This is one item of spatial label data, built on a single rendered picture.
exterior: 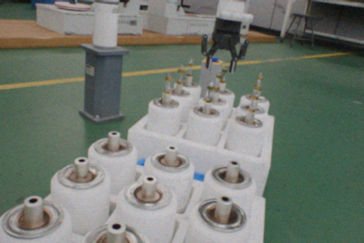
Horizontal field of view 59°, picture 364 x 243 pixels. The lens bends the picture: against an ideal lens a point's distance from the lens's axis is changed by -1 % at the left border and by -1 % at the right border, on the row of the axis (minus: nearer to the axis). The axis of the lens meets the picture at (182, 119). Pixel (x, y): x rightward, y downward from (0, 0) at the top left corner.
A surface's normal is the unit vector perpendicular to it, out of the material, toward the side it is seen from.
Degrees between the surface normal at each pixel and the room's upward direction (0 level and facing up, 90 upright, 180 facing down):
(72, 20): 90
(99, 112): 90
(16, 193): 0
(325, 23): 90
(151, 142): 90
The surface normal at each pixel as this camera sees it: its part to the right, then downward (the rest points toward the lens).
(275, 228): 0.13, -0.92
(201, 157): -0.28, 0.32
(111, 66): 0.70, 0.35
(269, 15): -0.71, 0.18
